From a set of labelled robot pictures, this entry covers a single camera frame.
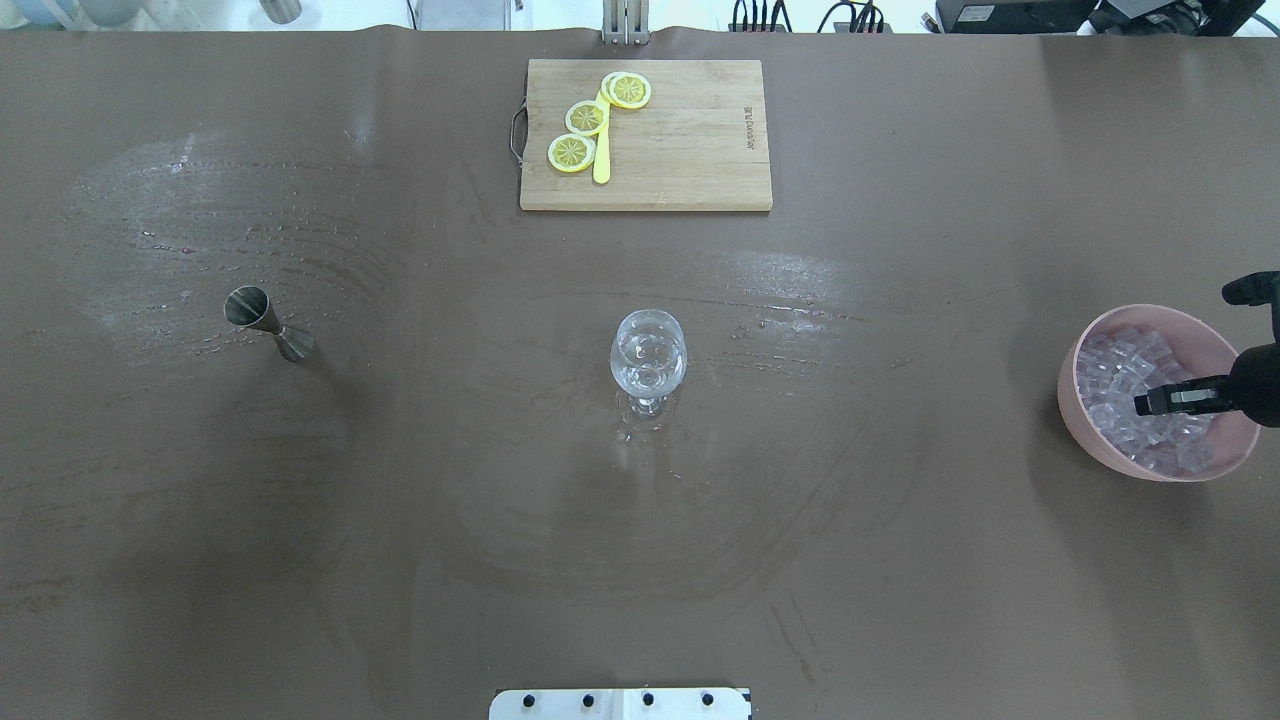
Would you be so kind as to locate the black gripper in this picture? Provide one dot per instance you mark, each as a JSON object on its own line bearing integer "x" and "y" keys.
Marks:
{"x": 1257, "y": 382}

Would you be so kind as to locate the steel double jigger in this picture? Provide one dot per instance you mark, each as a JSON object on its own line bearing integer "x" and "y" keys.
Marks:
{"x": 250, "y": 307}

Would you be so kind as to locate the clear wine glass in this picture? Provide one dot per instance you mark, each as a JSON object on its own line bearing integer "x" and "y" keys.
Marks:
{"x": 649, "y": 359}

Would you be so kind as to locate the pink bowl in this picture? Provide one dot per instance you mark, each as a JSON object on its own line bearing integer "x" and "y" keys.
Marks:
{"x": 1201, "y": 350}

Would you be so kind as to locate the bamboo cutting board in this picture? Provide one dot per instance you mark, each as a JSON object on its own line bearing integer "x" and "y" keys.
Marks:
{"x": 700, "y": 144}

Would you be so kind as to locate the yellow plastic knife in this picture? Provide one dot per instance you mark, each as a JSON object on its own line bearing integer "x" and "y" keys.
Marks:
{"x": 601, "y": 170}

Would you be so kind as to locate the top lemon slice far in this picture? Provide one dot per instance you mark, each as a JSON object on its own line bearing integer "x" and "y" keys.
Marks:
{"x": 635, "y": 91}

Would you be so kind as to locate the bottom lemon slice far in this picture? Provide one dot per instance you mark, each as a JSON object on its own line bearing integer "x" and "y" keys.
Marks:
{"x": 607, "y": 87}

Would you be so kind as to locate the middle lemon slice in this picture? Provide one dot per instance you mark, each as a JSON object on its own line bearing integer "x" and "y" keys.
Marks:
{"x": 587, "y": 117}

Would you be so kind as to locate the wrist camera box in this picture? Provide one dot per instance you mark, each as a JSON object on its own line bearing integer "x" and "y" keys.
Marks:
{"x": 1255, "y": 289}

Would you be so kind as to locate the lemon slice near handle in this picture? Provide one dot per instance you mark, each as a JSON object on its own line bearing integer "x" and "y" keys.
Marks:
{"x": 571, "y": 152}

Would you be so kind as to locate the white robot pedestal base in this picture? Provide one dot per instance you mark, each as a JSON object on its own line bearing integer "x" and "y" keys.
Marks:
{"x": 623, "y": 703}

